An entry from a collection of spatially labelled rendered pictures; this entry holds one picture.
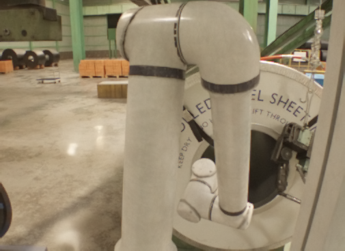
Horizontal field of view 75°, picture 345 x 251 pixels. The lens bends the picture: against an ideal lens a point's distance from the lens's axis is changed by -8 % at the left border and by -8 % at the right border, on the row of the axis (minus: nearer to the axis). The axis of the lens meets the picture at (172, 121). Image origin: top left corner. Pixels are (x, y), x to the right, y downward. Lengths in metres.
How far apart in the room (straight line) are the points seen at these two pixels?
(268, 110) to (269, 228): 0.73
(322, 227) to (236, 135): 0.31
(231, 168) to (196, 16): 0.36
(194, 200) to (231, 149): 0.31
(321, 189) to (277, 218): 1.34
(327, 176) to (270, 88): 1.02
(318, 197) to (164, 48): 0.34
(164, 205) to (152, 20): 0.37
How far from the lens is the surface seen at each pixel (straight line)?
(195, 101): 1.22
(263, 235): 1.67
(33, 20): 1.05
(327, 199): 0.26
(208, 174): 0.86
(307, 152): 1.24
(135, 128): 0.48
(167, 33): 0.45
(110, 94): 7.37
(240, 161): 0.59
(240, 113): 0.50
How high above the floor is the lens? 1.42
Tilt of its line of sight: 17 degrees down
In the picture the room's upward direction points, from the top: straight up
